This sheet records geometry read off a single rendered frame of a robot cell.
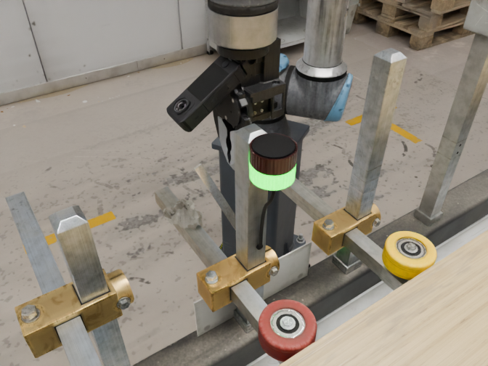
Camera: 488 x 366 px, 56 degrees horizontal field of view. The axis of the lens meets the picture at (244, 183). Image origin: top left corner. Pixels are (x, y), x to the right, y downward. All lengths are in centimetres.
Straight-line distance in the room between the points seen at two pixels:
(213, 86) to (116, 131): 220
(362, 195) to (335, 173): 157
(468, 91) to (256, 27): 51
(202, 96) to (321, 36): 73
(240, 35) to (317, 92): 78
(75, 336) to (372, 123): 53
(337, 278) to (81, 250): 58
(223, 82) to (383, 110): 27
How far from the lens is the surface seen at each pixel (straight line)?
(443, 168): 106
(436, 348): 68
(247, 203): 65
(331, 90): 136
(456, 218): 120
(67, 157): 266
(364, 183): 83
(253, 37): 59
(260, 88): 65
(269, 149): 56
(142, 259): 198
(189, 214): 86
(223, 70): 63
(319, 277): 98
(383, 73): 73
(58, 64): 331
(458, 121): 100
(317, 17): 129
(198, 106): 61
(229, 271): 75
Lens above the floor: 145
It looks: 39 degrees down
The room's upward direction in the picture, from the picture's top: straight up
